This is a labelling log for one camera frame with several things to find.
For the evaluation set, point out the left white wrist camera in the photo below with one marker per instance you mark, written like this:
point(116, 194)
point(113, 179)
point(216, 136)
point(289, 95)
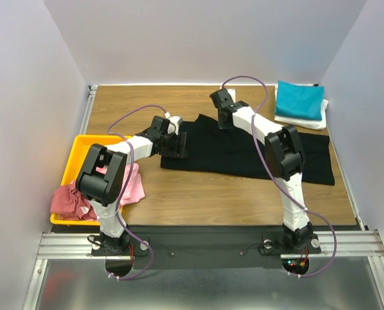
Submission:
point(174, 123)

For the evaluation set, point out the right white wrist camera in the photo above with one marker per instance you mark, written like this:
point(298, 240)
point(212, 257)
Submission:
point(232, 92)

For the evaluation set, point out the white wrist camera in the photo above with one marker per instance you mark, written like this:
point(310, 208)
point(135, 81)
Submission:
point(174, 123)
point(232, 92)

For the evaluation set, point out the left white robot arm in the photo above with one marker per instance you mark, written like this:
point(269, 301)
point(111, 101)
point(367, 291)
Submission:
point(106, 171)

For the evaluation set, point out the teal folded t shirt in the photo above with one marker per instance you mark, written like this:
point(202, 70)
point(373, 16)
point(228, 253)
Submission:
point(299, 101)

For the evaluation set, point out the yellow plastic bin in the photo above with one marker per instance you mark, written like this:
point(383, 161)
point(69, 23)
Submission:
point(79, 150)

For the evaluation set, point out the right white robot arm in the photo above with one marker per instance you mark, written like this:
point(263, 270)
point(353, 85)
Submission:
point(283, 158)

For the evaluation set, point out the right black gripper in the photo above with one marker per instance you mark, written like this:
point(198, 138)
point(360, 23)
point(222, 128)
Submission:
point(226, 121)

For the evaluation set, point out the light pink t shirt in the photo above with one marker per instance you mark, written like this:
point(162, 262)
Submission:
point(135, 190)

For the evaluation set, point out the dark red t shirt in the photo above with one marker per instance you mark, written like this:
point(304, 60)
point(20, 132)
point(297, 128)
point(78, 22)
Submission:
point(69, 204)

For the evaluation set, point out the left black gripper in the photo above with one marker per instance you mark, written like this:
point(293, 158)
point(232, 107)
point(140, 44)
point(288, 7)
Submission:
point(178, 146)

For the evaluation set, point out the white folded t shirt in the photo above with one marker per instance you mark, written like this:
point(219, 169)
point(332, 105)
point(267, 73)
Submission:
point(315, 125)

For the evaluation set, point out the aluminium frame rail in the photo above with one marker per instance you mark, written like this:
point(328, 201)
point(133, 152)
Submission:
point(60, 246)

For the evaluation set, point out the black t shirt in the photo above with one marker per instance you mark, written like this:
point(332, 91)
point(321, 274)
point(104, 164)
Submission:
point(232, 152)

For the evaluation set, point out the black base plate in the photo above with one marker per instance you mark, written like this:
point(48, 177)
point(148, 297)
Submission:
point(160, 247)

